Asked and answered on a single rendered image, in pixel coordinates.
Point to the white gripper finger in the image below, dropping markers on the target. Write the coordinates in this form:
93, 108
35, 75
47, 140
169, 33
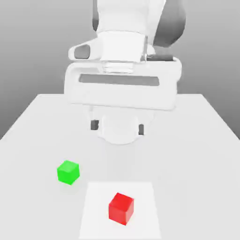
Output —
141, 129
94, 125

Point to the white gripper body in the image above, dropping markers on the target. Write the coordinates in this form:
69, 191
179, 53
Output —
120, 93

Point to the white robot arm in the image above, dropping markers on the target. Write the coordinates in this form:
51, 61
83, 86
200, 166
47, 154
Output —
123, 20

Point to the small green cube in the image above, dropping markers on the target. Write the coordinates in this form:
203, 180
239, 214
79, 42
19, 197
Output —
67, 172

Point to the small red cube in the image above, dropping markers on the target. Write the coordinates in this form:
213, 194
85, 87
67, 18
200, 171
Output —
121, 209

